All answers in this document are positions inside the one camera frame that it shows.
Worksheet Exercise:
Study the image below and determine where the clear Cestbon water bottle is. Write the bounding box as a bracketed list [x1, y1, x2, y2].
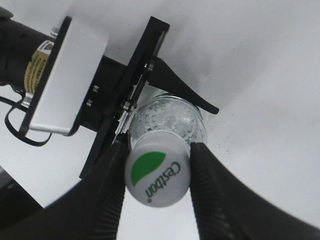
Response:
[124, 93, 207, 208]

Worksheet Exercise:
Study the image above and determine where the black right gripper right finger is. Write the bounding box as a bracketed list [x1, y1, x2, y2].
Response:
[190, 142, 320, 240]

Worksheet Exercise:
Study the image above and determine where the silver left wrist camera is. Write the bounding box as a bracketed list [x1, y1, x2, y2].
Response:
[19, 13, 109, 136]

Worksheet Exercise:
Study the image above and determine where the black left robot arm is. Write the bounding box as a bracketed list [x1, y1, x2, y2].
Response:
[0, 12, 219, 178]

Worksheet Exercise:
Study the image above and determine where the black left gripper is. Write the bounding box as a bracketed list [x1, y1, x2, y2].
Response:
[79, 16, 219, 179]

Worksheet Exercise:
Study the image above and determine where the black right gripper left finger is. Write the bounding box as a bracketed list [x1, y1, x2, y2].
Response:
[0, 140, 129, 240]

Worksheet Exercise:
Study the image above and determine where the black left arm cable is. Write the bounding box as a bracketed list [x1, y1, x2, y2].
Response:
[0, 87, 53, 147]

